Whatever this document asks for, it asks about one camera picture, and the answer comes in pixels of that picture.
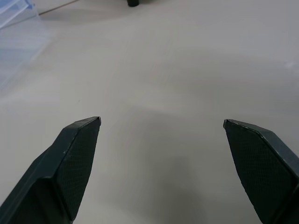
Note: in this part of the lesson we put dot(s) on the black cylindrical object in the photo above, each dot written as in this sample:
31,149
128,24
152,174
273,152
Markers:
133,2

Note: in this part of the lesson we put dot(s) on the clear plastic container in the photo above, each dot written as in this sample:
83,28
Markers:
14,21

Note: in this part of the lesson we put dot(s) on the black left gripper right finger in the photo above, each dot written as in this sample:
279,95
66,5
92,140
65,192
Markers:
261,168

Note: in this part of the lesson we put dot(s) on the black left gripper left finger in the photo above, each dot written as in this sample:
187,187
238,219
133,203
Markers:
58,168

